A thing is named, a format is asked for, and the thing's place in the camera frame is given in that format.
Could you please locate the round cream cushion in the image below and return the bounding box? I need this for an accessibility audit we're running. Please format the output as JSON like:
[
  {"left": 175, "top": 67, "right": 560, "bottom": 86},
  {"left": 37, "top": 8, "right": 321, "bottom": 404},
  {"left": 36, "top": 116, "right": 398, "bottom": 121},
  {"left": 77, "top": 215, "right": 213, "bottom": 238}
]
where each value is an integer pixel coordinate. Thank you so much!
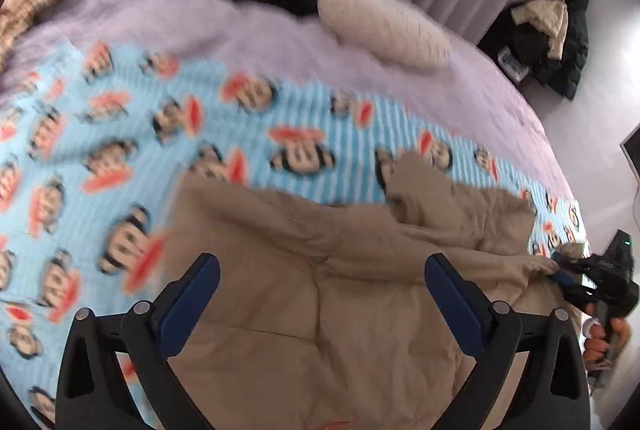
[{"left": 317, "top": 0, "right": 454, "bottom": 70}]

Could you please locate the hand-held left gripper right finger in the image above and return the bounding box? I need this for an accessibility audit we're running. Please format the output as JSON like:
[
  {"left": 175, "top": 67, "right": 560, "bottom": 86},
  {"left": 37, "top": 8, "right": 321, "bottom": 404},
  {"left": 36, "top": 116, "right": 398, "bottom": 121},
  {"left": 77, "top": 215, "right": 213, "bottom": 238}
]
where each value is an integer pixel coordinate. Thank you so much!
[{"left": 424, "top": 253, "right": 591, "bottom": 430}]

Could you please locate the person's right hand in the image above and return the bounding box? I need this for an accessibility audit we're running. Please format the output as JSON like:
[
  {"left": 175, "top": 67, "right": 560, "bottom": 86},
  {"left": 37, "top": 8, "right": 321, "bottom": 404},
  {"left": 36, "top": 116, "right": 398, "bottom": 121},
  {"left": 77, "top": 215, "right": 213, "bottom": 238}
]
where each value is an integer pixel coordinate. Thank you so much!
[{"left": 581, "top": 316, "right": 632, "bottom": 377}]

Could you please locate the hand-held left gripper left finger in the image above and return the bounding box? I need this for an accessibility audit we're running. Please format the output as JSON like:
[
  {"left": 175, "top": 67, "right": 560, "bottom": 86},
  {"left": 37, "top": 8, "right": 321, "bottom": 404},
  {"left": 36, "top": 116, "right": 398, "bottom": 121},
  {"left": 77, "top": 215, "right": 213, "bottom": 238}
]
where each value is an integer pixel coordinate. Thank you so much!
[{"left": 55, "top": 253, "right": 221, "bottom": 430}]

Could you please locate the wall television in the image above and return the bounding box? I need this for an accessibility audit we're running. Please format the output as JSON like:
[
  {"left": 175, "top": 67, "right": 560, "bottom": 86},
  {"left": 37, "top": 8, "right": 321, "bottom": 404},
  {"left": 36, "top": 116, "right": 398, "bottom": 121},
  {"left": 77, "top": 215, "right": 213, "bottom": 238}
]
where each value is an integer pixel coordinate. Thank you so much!
[{"left": 620, "top": 124, "right": 640, "bottom": 187}]

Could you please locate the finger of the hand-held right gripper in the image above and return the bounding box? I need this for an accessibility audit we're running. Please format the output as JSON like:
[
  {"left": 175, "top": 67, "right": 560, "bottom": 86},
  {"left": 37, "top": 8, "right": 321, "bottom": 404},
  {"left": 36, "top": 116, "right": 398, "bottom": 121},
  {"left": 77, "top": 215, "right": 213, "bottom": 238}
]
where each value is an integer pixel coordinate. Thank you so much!
[
  {"left": 549, "top": 273, "right": 593, "bottom": 308},
  {"left": 551, "top": 252, "right": 598, "bottom": 276}
]

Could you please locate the small printed box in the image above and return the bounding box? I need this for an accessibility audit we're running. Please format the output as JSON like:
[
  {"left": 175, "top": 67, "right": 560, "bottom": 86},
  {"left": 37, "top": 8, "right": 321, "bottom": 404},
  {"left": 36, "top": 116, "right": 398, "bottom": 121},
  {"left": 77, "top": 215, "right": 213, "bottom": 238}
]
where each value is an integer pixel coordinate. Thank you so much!
[{"left": 499, "top": 49, "right": 527, "bottom": 82}]

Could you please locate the tan puffer jacket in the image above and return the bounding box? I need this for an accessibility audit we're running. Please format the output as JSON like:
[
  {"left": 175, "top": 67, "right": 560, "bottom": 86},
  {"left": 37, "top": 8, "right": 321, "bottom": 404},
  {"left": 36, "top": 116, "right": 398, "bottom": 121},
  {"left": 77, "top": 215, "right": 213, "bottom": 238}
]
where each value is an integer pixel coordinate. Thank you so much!
[{"left": 160, "top": 154, "right": 587, "bottom": 430}]

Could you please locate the pile of dark clothes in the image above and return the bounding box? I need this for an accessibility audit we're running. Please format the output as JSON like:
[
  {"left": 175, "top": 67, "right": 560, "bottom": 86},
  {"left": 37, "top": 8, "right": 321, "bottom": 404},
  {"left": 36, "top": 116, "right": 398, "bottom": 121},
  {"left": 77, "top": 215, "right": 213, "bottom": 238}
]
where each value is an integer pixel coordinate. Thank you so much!
[{"left": 477, "top": 0, "right": 592, "bottom": 101}]

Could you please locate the blue striped monkey print blanket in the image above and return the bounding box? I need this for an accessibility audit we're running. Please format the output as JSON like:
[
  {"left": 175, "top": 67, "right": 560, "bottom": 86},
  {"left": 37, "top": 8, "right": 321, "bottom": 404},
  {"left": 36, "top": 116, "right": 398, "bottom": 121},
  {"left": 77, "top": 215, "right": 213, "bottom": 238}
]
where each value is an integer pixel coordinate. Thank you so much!
[{"left": 0, "top": 39, "right": 589, "bottom": 430}]

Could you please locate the lilac bed cover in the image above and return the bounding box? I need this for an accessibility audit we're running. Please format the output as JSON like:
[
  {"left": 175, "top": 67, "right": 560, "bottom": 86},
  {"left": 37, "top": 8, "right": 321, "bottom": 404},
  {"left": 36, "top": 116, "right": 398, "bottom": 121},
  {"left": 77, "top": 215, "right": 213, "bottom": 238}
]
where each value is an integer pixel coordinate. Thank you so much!
[{"left": 0, "top": 0, "right": 576, "bottom": 206}]

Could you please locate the cream quilted jacket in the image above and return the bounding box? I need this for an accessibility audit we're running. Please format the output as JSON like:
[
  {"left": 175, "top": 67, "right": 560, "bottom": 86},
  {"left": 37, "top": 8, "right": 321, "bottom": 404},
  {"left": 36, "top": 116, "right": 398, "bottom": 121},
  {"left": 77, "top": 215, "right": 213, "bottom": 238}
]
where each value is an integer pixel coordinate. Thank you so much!
[{"left": 510, "top": 0, "right": 571, "bottom": 61}]

